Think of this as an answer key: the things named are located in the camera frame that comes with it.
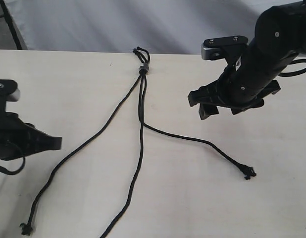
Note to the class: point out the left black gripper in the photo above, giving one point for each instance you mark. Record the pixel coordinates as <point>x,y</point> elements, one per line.
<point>19,138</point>

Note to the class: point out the black stand pole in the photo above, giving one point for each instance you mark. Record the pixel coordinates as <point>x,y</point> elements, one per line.
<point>15,33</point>

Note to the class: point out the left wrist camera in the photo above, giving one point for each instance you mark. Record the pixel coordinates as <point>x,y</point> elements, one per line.
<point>9,90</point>

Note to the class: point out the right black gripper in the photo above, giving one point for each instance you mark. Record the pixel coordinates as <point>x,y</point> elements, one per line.
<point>240,87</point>

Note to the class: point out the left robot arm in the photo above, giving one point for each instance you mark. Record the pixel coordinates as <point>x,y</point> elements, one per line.
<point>18,138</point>

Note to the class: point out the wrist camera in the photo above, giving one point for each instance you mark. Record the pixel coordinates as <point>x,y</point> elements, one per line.
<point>223,48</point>
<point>9,90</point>

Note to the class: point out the grey backdrop cloth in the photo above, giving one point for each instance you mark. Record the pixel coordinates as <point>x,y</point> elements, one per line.
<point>117,26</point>

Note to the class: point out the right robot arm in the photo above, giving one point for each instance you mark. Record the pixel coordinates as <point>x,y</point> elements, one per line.
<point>278,30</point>

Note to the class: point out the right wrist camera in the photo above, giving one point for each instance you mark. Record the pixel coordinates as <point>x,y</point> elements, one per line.
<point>223,48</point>

